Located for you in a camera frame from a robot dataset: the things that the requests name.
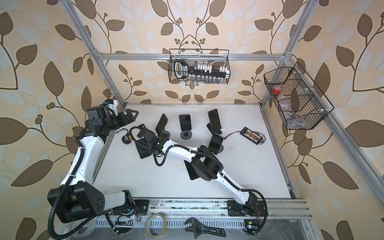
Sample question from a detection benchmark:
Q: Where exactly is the black phone on right stand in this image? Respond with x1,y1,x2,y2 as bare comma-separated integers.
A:
208,109,222,132

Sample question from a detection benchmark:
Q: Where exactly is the red capped item in basket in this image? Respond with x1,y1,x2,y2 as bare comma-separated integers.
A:
272,85,282,96

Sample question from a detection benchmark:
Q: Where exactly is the black socket set holder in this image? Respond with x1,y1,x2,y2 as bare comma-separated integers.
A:
173,60,231,80

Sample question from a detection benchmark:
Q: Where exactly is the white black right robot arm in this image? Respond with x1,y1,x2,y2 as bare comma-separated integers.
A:
128,124,268,228

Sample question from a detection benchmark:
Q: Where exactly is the purple round middle phone stand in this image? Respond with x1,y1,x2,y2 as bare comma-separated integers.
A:
180,130,192,140

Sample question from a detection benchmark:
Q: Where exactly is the aluminium frame post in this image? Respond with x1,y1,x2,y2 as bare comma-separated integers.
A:
59,0,126,108

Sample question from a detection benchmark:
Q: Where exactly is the brown tape roll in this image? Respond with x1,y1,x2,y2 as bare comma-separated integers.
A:
145,214,168,239

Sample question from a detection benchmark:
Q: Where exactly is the black phone on middle stand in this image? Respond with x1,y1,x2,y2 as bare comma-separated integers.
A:
179,114,192,131

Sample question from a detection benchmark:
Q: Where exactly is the black wire basket wall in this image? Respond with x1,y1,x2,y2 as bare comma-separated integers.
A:
168,48,231,85
264,63,334,130

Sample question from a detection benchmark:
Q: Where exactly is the yellow black tape measure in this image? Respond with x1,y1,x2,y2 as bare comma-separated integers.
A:
116,128,132,145

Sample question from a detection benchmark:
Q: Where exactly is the purple round left phone stand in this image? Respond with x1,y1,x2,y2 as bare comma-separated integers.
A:
159,130,171,142

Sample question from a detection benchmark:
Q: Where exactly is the black wire basket right wall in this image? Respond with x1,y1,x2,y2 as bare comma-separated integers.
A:
264,63,334,130

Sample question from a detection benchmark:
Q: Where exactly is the black circuit board with wires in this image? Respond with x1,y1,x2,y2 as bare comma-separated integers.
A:
224,127,266,145

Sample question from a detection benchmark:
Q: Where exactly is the green-cased phone front right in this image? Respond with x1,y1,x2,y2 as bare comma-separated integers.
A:
208,133,224,155

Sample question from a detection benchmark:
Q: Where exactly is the black adjustable wrench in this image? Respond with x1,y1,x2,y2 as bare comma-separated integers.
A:
184,218,227,240

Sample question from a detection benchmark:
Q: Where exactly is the black wire basket back wall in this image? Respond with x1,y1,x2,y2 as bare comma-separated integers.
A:
168,48,231,85

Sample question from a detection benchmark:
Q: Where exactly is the black phone on stand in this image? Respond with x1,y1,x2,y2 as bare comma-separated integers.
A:
179,114,192,131
208,109,222,132

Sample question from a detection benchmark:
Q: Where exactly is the dark phone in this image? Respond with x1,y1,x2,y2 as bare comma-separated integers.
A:
156,114,169,136

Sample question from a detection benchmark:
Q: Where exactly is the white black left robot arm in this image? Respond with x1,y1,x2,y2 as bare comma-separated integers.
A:
47,99,139,240

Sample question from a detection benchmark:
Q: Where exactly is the purple round phone stand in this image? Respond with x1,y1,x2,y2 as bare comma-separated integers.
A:
159,130,171,142
180,130,192,140

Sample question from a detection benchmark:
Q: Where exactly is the silver-edged black phone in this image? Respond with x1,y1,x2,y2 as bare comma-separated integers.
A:
184,161,199,181

